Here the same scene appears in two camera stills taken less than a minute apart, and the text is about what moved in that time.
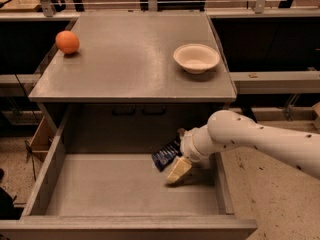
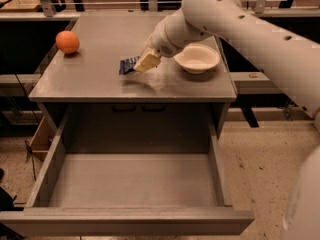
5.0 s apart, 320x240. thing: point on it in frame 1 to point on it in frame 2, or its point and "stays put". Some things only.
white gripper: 188,146 to 161,44
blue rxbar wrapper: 166,156 to 127,65
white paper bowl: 196,58 stays put
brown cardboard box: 42,139 stays put
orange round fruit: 67,42 stays put
